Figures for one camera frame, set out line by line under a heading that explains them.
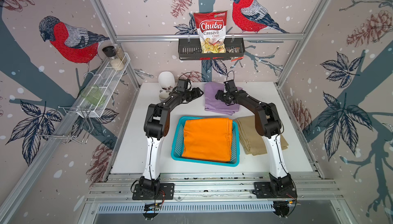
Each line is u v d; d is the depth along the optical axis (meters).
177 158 0.81
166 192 0.73
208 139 0.86
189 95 0.92
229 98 0.83
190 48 0.95
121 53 0.86
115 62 0.83
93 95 0.67
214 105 1.05
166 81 1.09
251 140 0.88
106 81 0.81
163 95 1.00
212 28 0.80
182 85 0.86
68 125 0.58
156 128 0.61
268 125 0.62
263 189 0.73
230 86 0.87
